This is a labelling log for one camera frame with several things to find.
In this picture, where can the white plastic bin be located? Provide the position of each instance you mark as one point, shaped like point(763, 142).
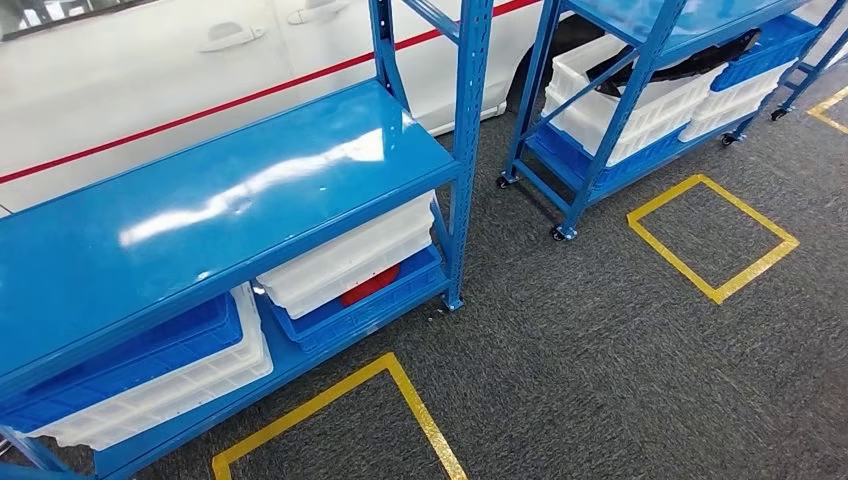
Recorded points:
point(344, 245)
point(331, 298)
point(729, 106)
point(199, 391)
point(662, 112)

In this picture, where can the red barrier belt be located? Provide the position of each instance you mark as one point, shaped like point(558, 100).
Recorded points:
point(199, 114)

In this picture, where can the white car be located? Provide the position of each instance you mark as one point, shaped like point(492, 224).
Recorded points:
point(132, 86)

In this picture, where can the black plastic cover part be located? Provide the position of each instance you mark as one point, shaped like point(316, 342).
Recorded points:
point(696, 66)

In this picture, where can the red round object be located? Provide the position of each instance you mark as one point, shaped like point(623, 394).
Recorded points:
point(371, 288)

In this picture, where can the yellow floor tape square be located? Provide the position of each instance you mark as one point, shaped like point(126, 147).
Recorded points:
point(669, 255)
point(414, 397)
point(828, 100)

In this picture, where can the blue plastic bin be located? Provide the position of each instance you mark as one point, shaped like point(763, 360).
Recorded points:
point(132, 371)
point(636, 172)
point(371, 318)
point(768, 56)

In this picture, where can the blue metal shelf rack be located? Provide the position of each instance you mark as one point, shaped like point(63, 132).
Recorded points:
point(618, 119)
point(199, 199)
point(811, 69)

